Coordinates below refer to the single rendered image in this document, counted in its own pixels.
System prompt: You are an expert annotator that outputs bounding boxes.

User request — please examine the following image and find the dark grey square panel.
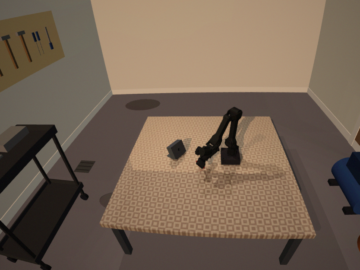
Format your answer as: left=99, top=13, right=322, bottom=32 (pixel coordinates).
left=167, top=140, right=186, bottom=160

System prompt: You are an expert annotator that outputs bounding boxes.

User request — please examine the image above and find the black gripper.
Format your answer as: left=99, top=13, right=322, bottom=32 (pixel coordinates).
left=196, top=155, right=211, bottom=168

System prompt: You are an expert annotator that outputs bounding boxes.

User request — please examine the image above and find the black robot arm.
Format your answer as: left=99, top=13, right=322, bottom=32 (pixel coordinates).
left=195, top=107, right=242, bottom=157

